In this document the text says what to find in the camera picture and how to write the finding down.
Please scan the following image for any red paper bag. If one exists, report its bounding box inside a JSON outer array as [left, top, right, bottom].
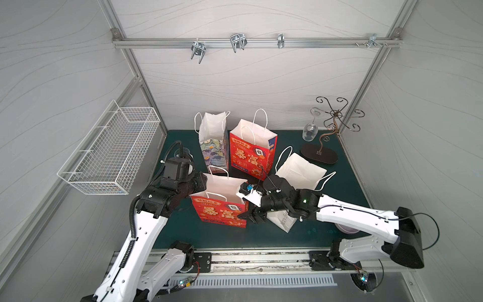
[[190, 166, 249, 229], [229, 119, 278, 181]]

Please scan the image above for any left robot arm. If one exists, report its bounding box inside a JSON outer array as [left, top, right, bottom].
[[82, 155, 207, 301]]

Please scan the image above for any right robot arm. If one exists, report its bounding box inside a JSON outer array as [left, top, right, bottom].
[[236, 175, 425, 270]]

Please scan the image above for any floral paper bag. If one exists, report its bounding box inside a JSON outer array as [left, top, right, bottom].
[[194, 111, 231, 174]]

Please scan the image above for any scrolled metal glass rack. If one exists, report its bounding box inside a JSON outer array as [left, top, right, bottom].
[[300, 96, 366, 165]]

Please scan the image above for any wine glass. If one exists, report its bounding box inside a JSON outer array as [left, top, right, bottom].
[[302, 118, 318, 142]]

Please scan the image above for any pink bowl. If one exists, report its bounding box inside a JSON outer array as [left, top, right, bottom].
[[335, 223, 360, 235]]

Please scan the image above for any white vent grille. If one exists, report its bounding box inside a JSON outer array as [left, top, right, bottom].
[[188, 274, 337, 289]]

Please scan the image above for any leftmost metal hook clamp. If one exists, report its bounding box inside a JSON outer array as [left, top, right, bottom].
[[191, 41, 206, 64]]

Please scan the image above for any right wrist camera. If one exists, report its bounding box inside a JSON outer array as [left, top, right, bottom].
[[236, 182, 264, 207]]

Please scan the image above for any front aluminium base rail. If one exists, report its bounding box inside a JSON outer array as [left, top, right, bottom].
[[109, 247, 415, 278]]

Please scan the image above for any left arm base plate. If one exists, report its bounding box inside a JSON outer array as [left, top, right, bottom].
[[189, 251, 213, 274]]

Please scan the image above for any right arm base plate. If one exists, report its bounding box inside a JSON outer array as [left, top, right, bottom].
[[309, 250, 362, 271]]

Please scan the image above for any white wire basket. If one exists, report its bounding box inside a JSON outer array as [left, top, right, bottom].
[[57, 100, 160, 195]]

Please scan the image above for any horizontal aluminium rail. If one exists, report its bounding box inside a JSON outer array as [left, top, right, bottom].
[[113, 37, 403, 49]]

